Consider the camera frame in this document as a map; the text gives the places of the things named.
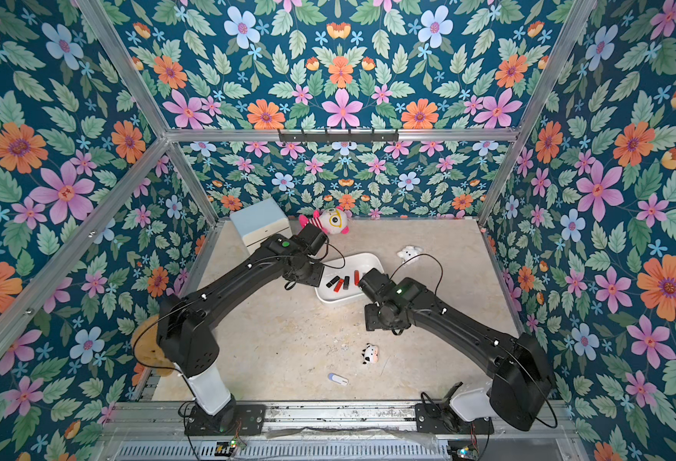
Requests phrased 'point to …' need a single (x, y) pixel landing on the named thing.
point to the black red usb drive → (332, 281)
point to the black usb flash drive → (346, 283)
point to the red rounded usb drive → (356, 277)
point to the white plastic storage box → (342, 276)
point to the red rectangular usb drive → (338, 285)
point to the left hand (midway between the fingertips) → (316, 273)
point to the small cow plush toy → (371, 353)
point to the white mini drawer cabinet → (256, 222)
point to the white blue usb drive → (338, 378)
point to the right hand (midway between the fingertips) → (380, 319)
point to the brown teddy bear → (145, 348)
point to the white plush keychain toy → (409, 252)
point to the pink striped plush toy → (333, 220)
